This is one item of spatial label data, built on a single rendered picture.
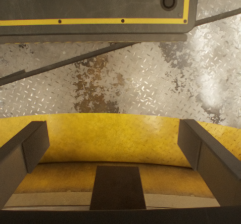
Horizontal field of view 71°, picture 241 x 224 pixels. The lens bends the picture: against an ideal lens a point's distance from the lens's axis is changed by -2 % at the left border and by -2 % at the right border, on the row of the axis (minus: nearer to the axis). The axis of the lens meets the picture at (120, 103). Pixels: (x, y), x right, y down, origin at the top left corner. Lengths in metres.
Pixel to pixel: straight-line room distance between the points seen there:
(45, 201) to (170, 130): 0.64
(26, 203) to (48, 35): 0.62
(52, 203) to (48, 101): 0.44
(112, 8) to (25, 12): 0.22
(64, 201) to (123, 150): 0.37
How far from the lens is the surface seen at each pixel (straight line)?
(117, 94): 0.82
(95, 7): 0.49
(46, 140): 0.17
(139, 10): 0.49
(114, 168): 0.60
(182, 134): 0.16
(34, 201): 0.82
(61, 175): 0.94
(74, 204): 0.76
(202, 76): 0.90
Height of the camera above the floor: 0.80
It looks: 73 degrees down
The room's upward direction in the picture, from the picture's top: 177 degrees clockwise
